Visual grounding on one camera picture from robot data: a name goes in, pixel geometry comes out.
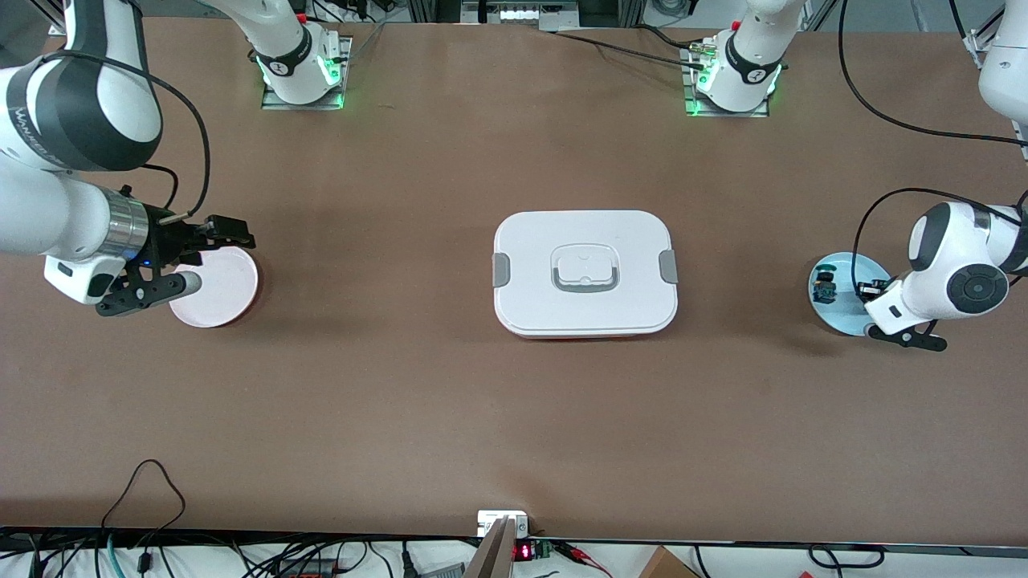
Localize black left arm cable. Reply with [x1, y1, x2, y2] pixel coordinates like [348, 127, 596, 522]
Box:
[838, 0, 1028, 283]

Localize white lunch box grey latches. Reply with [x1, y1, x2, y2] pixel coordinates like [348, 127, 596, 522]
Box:
[492, 210, 679, 340]

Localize wooden slat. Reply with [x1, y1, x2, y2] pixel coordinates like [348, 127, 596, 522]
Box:
[464, 517, 516, 578]

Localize light blue round plate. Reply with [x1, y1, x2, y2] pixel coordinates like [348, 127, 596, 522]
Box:
[808, 252, 895, 337]

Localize black coiled cable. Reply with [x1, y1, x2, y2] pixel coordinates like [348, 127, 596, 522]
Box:
[806, 544, 887, 570]

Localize black cable on table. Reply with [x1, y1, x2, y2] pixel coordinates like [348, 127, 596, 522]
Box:
[540, 26, 712, 70]

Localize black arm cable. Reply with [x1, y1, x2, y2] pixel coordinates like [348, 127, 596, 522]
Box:
[838, 0, 1028, 283]
[48, 50, 214, 222]

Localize red clip lead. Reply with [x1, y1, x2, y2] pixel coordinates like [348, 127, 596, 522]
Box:
[554, 542, 614, 578]

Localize pink round plate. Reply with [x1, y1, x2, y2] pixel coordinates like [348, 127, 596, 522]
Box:
[168, 246, 259, 329]

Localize black looped cable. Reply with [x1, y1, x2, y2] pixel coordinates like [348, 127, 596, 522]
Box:
[100, 458, 187, 556]

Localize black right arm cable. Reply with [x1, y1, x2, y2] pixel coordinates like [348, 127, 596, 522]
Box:
[48, 50, 214, 222]

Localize aluminium profile corner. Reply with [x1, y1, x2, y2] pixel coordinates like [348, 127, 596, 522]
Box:
[32, 0, 71, 37]

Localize aluminium frame rail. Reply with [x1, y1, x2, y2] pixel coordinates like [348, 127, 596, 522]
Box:
[461, 0, 581, 32]

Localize aluminium profile bracket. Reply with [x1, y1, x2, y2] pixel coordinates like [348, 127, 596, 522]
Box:
[962, 0, 1028, 163]

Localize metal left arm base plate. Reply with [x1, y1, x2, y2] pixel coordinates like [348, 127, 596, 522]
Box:
[683, 44, 773, 120]

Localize brown cardboard box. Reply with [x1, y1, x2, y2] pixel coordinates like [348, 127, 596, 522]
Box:
[638, 546, 700, 578]

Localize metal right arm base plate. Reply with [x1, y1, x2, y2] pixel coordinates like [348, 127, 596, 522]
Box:
[261, 36, 353, 112]

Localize white socket box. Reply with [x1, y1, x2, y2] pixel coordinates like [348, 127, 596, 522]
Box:
[477, 511, 530, 538]

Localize black orange device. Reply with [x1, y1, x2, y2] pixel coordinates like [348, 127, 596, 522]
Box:
[277, 557, 339, 578]

